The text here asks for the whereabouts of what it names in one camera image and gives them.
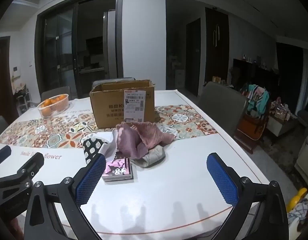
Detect white shipping label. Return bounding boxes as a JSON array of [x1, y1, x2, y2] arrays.
[[124, 90, 146, 122]]

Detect white intercom wall panel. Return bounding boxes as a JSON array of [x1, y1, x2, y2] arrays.
[[13, 66, 21, 78]]

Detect beige printed fabric pouch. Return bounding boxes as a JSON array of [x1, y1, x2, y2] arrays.
[[132, 145, 165, 168]]

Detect grey chair far middle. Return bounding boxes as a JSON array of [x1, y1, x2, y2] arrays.
[[92, 77, 136, 89]]

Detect white zigzag edged cloth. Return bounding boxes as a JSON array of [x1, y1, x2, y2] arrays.
[[98, 128, 118, 162]]

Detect small cluttered shelf rack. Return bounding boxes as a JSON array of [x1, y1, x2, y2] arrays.
[[14, 83, 35, 115]]

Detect mauve fuzzy towel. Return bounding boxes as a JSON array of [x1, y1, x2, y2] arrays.
[[116, 122, 175, 159]]

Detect oranges in basket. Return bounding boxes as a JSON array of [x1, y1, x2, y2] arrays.
[[43, 94, 66, 107]]

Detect pink plastic fruit basket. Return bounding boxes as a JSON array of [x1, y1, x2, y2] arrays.
[[37, 94, 69, 118]]

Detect pink cartoon tissue pack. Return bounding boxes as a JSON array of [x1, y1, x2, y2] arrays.
[[102, 158, 133, 182]]

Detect colourful clothes on chair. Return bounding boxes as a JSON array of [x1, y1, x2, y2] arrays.
[[247, 85, 270, 118]]

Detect grey chair right side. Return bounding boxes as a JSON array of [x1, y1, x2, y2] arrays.
[[198, 81, 247, 137]]

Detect brown cardboard box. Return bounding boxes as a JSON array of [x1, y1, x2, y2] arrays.
[[89, 80, 155, 128]]

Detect glass sliding door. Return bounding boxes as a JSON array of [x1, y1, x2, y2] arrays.
[[34, 0, 124, 98]]

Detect black white patterned pouch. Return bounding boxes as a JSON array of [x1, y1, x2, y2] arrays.
[[82, 137, 110, 164]]

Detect patterned tile table runner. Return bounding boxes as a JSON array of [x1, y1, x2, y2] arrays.
[[0, 105, 217, 148]]

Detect grey chair far left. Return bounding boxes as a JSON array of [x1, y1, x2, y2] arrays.
[[41, 86, 72, 102]]

